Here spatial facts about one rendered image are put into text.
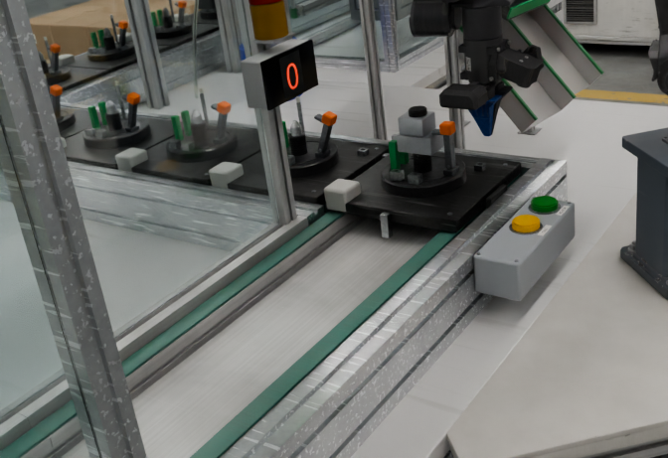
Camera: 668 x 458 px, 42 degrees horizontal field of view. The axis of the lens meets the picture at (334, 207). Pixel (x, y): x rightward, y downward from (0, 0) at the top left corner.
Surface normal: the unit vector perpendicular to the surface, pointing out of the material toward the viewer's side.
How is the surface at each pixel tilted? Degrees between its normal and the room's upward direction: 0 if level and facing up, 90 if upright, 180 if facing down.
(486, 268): 90
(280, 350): 0
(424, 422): 0
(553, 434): 0
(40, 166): 90
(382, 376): 90
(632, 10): 90
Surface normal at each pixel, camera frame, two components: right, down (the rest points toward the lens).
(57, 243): 0.82, 0.15
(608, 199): -0.12, -0.90
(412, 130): -0.56, 0.40
